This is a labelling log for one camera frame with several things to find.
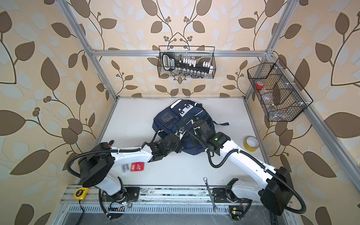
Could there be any navy blue backpack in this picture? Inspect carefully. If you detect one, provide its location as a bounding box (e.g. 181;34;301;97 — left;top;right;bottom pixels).
152;99;229;155

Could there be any black wire basket back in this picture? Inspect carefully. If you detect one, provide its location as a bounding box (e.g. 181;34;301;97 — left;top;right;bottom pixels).
157;45;216;79

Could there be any silver combination wrench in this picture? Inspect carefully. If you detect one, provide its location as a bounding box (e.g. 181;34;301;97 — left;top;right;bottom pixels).
203;177;219;214

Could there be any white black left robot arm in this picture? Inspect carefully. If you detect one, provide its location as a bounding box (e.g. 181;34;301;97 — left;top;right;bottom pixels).
66;133;183;196

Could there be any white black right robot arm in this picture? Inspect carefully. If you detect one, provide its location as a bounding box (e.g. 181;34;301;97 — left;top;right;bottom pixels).
183;117;307;216

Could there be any red packaged item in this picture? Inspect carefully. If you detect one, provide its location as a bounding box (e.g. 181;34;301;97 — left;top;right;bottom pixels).
130;162;145;172

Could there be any black wire basket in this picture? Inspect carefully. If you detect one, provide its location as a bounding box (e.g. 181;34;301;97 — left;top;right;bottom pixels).
247;58;313;122
157;45;216;79

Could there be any black wire basket right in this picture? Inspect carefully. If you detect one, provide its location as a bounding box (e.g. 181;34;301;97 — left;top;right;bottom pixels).
247;58;313;122

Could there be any clear blister pack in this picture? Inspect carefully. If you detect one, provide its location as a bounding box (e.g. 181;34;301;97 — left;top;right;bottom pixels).
121;164;131;174

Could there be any red capped bottle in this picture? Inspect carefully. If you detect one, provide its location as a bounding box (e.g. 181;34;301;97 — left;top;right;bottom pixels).
256;81;264;92

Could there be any yellow tape measure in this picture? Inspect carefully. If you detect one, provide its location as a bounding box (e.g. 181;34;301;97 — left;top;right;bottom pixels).
74;187;89;201

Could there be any yellow tape roll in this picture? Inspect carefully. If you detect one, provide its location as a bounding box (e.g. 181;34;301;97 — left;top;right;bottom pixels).
243;136;260;152

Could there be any black socket set holder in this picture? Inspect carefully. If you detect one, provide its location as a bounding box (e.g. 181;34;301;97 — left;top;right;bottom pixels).
157;52;216;78

